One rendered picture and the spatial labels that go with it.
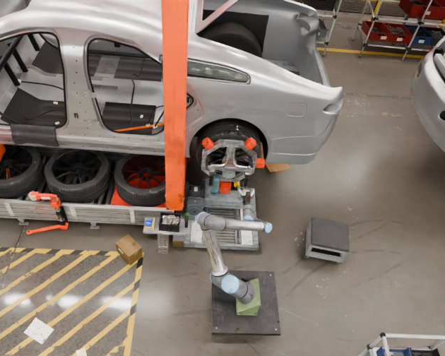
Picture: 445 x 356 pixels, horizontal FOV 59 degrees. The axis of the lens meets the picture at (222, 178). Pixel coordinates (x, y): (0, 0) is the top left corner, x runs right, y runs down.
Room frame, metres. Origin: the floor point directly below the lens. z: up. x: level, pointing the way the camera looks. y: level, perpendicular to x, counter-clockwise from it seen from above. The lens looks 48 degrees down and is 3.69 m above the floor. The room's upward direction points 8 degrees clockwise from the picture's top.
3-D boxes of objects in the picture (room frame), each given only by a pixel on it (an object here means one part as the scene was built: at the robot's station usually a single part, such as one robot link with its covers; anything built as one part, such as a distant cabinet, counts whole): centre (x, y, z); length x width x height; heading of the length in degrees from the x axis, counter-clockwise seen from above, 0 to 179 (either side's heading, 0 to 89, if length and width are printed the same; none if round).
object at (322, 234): (2.46, -1.20, 0.17); 0.43 x 0.36 x 0.34; 86
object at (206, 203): (2.95, -0.02, 0.13); 0.50 x 0.36 x 0.10; 96
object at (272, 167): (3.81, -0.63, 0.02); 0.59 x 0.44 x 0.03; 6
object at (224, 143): (2.78, -0.04, 0.85); 0.54 x 0.07 x 0.54; 96
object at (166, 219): (2.19, 0.45, 0.51); 0.20 x 0.14 x 0.13; 93
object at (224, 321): (1.60, -0.35, 0.15); 0.60 x 0.60 x 0.30; 6
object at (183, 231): (2.19, 0.48, 0.44); 0.43 x 0.17 x 0.03; 96
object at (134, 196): (2.81, 0.83, 0.39); 0.66 x 0.66 x 0.24
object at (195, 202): (2.71, 0.27, 0.26); 0.42 x 0.18 x 0.35; 6
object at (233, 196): (2.95, -0.02, 0.32); 0.40 x 0.30 x 0.28; 96
